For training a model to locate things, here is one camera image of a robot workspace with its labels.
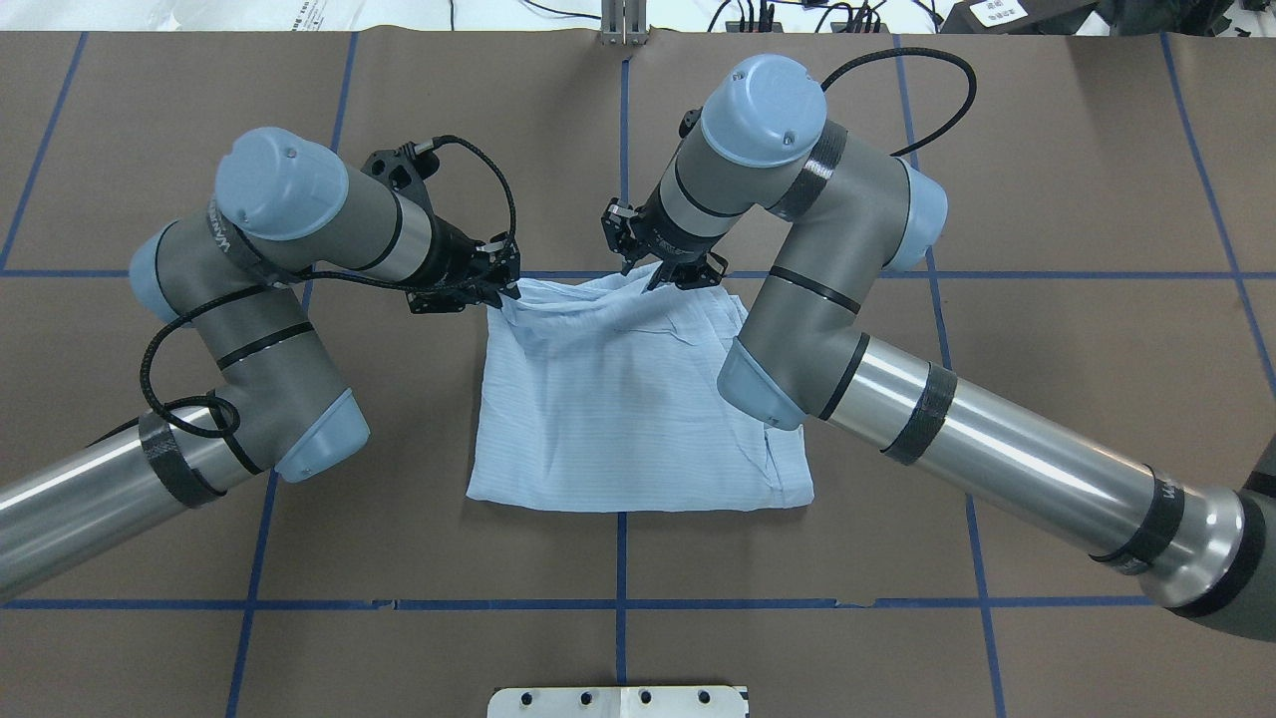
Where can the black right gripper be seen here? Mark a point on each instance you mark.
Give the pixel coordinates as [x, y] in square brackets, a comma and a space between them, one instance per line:
[663, 245]

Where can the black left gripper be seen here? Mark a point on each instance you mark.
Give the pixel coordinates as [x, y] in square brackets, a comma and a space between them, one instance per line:
[451, 257]

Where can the light blue striped shirt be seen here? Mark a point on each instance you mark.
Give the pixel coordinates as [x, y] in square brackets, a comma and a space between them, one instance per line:
[602, 397]

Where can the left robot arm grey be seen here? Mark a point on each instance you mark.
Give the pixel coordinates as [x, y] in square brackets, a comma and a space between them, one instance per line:
[237, 382]

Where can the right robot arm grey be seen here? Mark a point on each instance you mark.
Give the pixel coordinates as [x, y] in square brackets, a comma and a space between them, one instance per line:
[764, 138]

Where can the blue tape line lengthwise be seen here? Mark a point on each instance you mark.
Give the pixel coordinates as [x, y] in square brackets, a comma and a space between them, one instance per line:
[250, 602]

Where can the power strip with plugs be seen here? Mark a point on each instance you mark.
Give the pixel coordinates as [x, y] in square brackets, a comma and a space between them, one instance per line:
[835, 19]

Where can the grey teach pendant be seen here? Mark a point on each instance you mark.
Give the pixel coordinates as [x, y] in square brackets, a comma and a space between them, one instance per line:
[1049, 18]

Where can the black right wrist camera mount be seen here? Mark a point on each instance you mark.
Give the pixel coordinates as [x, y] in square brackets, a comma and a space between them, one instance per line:
[688, 122]

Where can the aluminium frame profile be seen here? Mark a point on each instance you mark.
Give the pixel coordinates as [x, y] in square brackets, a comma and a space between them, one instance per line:
[624, 23]

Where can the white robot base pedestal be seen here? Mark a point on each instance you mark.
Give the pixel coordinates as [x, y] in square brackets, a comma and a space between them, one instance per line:
[621, 701]

